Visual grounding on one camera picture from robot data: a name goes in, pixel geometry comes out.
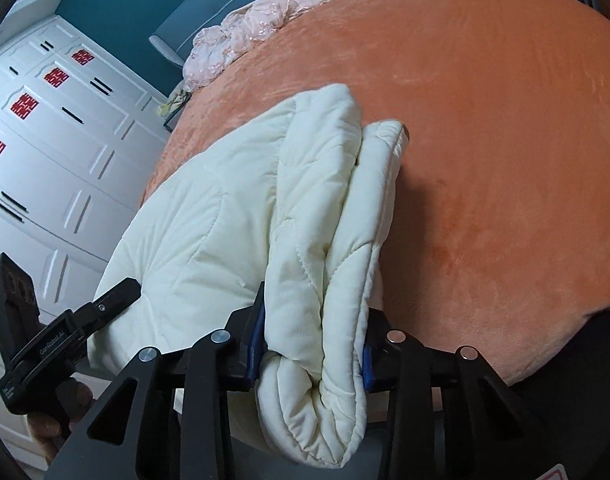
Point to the orange bedspread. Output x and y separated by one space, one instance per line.
485 135

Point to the person's left hand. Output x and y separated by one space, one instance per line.
67 410

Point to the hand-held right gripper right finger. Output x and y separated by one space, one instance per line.
367 365

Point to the dark clothing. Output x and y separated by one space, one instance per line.
575 385

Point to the cluttered bedside table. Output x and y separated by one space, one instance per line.
176 105

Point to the cream quilted jacket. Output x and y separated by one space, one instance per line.
265 220

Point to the teal padded headboard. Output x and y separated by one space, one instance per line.
210 0

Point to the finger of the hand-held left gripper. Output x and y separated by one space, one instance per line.
112 302

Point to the pink lace blanket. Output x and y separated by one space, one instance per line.
265 20

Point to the white wardrobe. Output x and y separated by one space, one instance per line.
50 160

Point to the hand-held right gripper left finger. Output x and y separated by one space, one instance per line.
255 340

